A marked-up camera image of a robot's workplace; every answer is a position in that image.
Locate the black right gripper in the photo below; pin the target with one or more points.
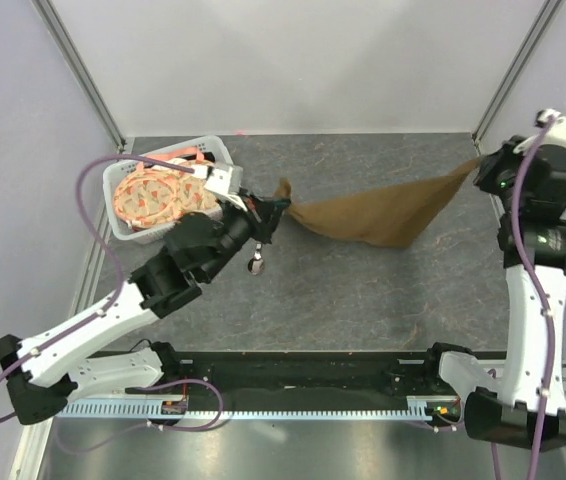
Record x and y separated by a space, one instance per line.
493 163

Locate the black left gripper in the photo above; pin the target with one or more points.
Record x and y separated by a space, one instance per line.
262 214

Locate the green handled metal spoon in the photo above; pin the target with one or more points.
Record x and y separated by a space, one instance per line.
256 263

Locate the brown cloth napkin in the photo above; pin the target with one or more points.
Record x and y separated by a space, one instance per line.
390 216

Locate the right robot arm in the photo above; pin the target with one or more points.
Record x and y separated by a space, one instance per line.
526 406

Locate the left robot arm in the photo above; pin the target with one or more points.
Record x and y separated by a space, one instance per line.
47 372

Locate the orange floral mesh bag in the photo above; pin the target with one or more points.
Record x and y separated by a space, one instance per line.
152 195

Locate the white plastic basket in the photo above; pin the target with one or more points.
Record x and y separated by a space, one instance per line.
116 171

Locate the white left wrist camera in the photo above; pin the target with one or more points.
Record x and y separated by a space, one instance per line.
224 179

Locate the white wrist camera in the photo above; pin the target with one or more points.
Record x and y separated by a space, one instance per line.
553 125
224 179

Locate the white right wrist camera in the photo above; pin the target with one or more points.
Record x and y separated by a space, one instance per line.
553 125

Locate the right aluminium frame post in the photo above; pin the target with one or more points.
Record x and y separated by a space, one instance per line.
525 51

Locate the aluminium frame post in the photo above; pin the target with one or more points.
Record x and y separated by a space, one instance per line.
525 51
69 51

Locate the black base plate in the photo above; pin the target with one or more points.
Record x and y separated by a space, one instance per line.
320 378

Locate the slotted cable duct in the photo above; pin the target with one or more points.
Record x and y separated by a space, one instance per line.
156 408

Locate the left aluminium frame post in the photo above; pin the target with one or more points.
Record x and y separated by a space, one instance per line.
69 51

